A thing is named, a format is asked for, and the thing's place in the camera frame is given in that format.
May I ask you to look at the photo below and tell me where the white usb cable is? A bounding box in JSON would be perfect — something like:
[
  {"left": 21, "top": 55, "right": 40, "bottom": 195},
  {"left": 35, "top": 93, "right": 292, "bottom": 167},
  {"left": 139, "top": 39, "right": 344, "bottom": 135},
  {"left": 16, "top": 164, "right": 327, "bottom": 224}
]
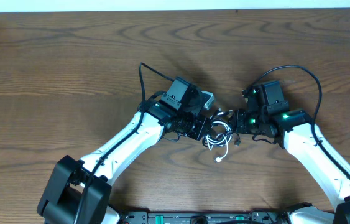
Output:
[{"left": 201, "top": 119, "right": 234, "bottom": 163}]

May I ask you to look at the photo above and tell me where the black usb cable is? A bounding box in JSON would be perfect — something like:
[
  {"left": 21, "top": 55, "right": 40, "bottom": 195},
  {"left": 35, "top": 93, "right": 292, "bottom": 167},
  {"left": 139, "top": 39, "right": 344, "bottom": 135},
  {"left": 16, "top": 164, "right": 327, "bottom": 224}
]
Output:
[{"left": 204, "top": 108, "right": 241, "bottom": 147}]

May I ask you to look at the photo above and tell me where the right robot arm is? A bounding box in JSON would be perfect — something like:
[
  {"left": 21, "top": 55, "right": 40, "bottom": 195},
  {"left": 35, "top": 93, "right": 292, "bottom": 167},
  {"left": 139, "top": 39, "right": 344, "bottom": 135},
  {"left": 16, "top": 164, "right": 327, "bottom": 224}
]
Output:
[{"left": 229, "top": 80, "right": 350, "bottom": 223}]

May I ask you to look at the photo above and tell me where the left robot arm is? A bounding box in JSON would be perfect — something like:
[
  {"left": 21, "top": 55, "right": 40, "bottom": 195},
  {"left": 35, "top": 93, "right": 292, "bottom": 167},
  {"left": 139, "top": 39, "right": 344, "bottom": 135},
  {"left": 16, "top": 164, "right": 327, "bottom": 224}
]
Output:
[{"left": 37, "top": 77, "right": 214, "bottom": 224}]

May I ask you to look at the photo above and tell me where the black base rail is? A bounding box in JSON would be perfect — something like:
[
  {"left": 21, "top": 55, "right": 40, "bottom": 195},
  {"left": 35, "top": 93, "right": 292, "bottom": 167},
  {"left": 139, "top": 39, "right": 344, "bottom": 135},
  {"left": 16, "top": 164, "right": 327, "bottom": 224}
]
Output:
[{"left": 119, "top": 210, "right": 290, "bottom": 224}]

